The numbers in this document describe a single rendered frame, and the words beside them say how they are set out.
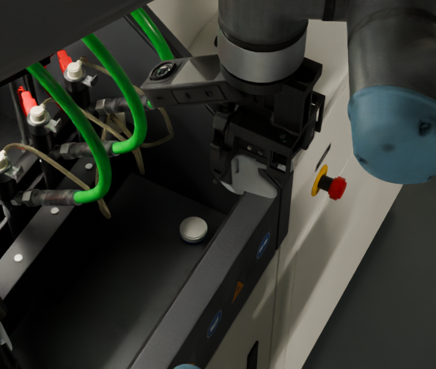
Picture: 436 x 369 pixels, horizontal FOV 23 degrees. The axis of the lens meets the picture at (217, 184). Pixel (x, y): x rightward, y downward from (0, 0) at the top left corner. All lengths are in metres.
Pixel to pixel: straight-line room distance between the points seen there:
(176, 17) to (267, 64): 0.62
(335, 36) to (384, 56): 0.80
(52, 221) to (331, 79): 0.44
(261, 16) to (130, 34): 0.52
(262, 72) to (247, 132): 0.09
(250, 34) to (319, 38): 0.70
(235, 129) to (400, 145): 0.26
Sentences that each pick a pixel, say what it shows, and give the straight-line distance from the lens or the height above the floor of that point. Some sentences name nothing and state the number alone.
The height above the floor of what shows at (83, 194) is 1.13.
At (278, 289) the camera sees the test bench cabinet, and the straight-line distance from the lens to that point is 1.68.
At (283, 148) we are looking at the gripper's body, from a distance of 0.95.
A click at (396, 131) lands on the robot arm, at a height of 1.55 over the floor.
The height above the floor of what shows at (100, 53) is 1.28.
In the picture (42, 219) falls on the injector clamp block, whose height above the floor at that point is 0.98.
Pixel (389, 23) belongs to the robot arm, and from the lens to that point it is 0.78.
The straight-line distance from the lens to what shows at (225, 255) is 1.36.
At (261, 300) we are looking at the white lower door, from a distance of 1.59.
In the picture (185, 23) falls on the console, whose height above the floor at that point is 1.02.
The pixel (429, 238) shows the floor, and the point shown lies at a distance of 2.55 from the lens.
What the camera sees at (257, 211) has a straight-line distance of 1.39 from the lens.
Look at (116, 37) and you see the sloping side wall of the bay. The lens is 1.36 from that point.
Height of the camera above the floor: 2.10
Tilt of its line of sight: 54 degrees down
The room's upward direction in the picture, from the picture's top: straight up
